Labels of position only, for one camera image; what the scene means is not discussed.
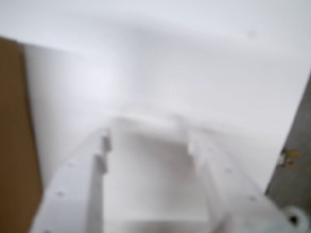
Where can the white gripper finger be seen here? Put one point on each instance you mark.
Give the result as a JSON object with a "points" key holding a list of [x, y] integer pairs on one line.
{"points": [[233, 199], [73, 189]]}

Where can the brown cardboard box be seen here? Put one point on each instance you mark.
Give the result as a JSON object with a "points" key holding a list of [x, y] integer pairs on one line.
{"points": [[17, 133]]}

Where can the brass table bracket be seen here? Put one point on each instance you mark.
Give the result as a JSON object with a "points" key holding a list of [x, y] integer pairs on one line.
{"points": [[291, 157]]}

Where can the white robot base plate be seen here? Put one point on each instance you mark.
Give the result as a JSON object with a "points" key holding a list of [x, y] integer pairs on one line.
{"points": [[155, 174]]}

